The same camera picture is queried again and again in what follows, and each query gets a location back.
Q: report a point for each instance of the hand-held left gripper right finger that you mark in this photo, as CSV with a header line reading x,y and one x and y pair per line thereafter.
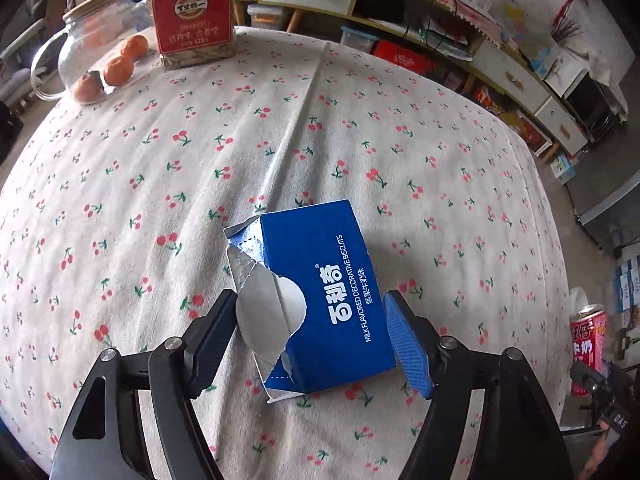
x,y
407,345

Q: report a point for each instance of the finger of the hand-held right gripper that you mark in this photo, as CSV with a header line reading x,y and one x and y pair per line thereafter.
x,y
587,376

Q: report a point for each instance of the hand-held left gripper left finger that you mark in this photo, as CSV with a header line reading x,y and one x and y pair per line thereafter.
x,y
215,330

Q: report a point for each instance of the red drink can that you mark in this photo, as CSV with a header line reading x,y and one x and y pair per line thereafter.
x,y
589,332

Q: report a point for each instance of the blue biscuit box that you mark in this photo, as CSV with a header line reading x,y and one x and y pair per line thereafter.
x,y
340,280

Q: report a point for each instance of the stack of blue white boxes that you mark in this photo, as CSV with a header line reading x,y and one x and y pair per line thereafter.
x,y
627,282

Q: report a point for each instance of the cherry print tablecloth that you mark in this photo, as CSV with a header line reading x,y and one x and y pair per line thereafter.
x,y
200,170

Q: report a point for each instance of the orange tangerine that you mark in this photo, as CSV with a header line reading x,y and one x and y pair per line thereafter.
x,y
118,70
86,87
135,46

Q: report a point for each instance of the red gift box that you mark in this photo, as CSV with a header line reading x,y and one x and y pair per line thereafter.
x,y
402,56

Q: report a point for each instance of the long white TV cabinet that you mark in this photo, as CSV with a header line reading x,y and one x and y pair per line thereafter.
x,y
505,67

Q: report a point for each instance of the red label seed jar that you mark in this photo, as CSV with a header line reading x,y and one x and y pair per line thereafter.
x,y
192,25

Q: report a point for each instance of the clear bin with blue lid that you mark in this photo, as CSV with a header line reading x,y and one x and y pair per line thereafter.
x,y
357,39

